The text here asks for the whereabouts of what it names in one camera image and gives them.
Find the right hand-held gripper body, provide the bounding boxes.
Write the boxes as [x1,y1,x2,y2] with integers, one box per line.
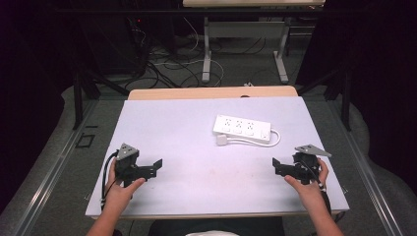
[290,144,332,186]

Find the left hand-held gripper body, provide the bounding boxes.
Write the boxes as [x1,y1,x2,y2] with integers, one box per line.
[114,143,148,189]

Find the white power strip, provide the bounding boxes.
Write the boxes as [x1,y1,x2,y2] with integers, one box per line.
[212,113,272,145]

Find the person's right hand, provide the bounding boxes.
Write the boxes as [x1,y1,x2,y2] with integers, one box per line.
[283,158,330,211]

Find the person's left hand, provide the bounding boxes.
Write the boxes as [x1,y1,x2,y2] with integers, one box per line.
[103,159,148,215]

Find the white table mat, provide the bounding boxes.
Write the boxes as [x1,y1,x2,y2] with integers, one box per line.
[85,95,351,220]

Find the black floor socket plate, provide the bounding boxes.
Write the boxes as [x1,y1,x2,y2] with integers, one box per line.
[75,133,96,149]

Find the black metal stand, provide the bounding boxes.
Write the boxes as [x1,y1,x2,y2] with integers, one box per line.
[296,63,354,133]
[72,67,131,131]

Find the wooden table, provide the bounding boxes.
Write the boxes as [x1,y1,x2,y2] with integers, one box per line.
[89,85,343,221]

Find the person's dark clothing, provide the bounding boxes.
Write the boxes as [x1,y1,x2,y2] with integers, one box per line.
[148,216,287,236]

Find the dark equipment rack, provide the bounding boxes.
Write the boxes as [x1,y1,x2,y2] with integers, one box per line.
[126,15,156,78]

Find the white metal-legged desk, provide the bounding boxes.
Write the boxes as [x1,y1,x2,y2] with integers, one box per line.
[182,0,327,86]

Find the white power strip cable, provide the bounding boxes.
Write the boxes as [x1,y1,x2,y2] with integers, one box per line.
[225,128,282,148]

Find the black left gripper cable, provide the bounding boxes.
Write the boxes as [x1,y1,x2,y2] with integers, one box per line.
[99,150,120,211]

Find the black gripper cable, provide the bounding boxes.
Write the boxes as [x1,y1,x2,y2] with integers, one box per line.
[302,160,332,215]
[99,150,120,211]

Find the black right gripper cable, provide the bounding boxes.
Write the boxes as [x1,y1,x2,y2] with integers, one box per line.
[302,160,332,215]

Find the metal floor rail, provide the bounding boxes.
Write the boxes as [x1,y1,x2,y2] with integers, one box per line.
[328,97,409,236]
[0,98,100,236]

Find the black floor cables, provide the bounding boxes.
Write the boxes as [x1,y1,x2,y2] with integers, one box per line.
[124,35,268,90]

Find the white floor cable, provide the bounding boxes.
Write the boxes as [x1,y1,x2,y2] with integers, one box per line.
[153,16,226,88]

